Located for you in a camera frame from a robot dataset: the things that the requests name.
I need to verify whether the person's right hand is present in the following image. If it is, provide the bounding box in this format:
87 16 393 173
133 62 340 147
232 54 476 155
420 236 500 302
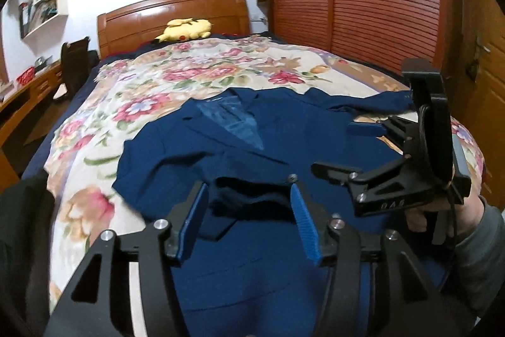
405 187 485 237

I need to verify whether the grey sleeved right forearm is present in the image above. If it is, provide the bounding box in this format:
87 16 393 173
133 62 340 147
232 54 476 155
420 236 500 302
455 196 504 320

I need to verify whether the floral bed blanket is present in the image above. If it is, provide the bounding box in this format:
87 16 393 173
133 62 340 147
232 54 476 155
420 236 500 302
42 35 485 337

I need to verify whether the red basket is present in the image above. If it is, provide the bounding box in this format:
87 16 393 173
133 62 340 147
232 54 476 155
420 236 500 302
16 66 35 87

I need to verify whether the navy blue suit jacket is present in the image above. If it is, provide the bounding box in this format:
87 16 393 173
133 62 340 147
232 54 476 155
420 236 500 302
113 88 413 336

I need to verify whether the wooden desk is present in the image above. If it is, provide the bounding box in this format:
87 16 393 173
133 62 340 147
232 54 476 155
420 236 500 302
1 61 62 192

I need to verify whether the wooden room door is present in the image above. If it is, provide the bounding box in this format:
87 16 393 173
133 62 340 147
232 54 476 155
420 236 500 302
456 0 504 209

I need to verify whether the metal door handle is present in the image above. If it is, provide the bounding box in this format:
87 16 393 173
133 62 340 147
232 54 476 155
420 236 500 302
466 36 490 83

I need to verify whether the yellow Pikachu plush toy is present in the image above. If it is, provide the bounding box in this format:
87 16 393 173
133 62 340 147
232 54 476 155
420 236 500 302
156 18 212 43

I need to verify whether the black garment at bedside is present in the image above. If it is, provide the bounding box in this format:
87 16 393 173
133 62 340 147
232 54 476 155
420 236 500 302
1 170 55 336

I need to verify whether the dark brown chair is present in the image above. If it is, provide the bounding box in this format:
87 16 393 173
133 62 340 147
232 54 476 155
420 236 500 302
53 37 99 101

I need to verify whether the wooden bed headboard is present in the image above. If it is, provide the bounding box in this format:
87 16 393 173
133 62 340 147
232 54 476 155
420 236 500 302
97 0 251 58

